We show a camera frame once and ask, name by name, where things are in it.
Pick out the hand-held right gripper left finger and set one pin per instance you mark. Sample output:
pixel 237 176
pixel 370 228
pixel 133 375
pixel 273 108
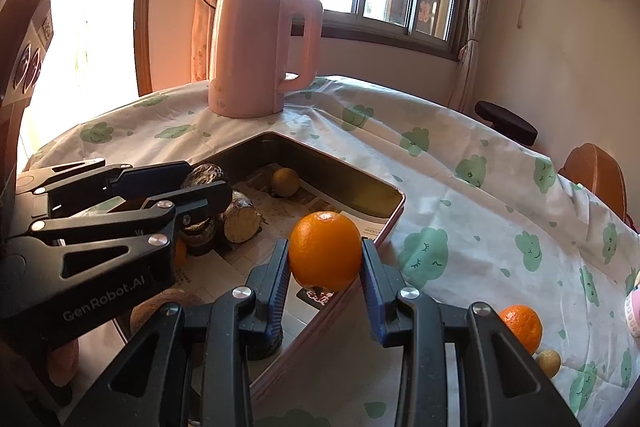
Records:
pixel 272 292

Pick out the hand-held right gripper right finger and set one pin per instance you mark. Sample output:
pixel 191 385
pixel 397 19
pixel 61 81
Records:
pixel 375 297

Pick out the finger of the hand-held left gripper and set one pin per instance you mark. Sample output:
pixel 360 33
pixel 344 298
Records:
pixel 150 179
pixel 200 199

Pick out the medium smooth orange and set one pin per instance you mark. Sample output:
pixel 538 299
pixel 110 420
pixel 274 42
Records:
pixel 324 252

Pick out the rectangular metal tin box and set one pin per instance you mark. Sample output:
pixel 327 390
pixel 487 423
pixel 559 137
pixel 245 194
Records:
pixel 345 187

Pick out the person's left hand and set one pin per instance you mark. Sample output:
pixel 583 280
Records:
pixel 64 362

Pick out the round snack in box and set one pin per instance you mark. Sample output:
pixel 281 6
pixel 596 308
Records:
pixel 242 221

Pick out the small yellow fruit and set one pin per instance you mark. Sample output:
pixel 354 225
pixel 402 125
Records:
pixel 285 181

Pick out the large bumpy orange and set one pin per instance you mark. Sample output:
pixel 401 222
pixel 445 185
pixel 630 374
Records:
pixel 522 327

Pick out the pink electric kettle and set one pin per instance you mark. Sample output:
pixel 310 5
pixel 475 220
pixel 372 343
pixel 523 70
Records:
pixel 250 52

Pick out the brown cardboard box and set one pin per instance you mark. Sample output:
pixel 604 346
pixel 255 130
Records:
pixel 25 52

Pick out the small yellow-green fruit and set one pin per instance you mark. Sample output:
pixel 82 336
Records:
pixel 548 363

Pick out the dark round stool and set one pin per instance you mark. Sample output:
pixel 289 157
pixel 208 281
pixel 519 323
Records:
pixel 505 122

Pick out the brown leather chair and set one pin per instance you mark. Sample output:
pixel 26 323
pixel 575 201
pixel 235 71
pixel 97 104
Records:
pixel 597 179

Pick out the pink cartoon mug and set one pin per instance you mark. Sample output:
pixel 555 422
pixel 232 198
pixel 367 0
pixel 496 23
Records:
pixel 633 307

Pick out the white curtain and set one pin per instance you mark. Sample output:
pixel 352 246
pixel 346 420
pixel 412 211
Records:
pixel 475 7

